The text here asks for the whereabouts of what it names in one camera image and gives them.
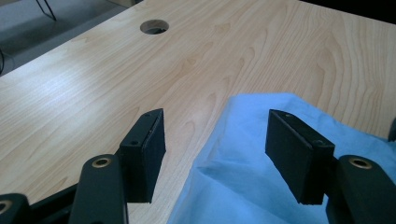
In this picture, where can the light blue button-up shirt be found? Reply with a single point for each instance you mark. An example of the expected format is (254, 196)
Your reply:
(243, 174)

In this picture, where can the thin black metal leg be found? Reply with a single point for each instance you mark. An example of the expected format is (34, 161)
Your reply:
(46, 9)

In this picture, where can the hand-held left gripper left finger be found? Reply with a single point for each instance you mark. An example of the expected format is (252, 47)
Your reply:
(143, 161)

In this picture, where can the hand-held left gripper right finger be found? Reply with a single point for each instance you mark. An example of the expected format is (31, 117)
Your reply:
(295, 158)

